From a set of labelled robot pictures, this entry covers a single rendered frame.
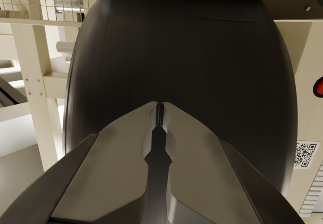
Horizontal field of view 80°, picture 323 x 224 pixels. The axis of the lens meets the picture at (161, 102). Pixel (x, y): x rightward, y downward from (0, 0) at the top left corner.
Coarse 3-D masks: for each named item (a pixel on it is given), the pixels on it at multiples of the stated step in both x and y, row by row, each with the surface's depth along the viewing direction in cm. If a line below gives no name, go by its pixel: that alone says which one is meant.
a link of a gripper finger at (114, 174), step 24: (120, 120) 10; (144, 120) 10; (96, 144) 8; (120, 144) 8; (144, 144) 9; (96, 168) 7; (120, 168) 7; (144, 168) 7; (72, 192) 6; (96, 192) 6; (120, 192) 6; (144, 192) 7; (72, 216) 6; (96, 216) 6; (120, 216) 6; (144, 216) 7
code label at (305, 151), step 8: (304, 144) 42; (312, 144) 42; (296, 152) 43; (304, 152) 43; (312, 152) 43; (296, 160) 44; (304, 160) 44; (312, 160) 44; (296, 168) 45; (304, 168) 45
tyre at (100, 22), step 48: (144, 0) 25; (192, 0) 25; (240, 0) 26; (96, 48) 22; (144, 48) 21; (192, 48) 21; (240, 48) 22; (96, 96) 20; (144, 96) 20; (192, 96) 20; (240, 96) 20; (288, 96) 22; (240, 144) 20; (288, 144) 22
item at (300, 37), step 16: (288, 32) 39; (304, 32) 34; (320, 32) 33; (288, 48) 38; (304, 48) 35; (320, 48) 34; (304, 64) 35; (320, 64) 35; (304, 80) 37; (320, 80) 37; (304, 96) 38; (320, 96) 38; (304, 112) 39; (320, 112) 39; (304, 128) 41; (320, 128) 41; (320, 144) 42; (320, 160) 44; (304, 176) 46; (288, 192) 48; (304, 192) 48
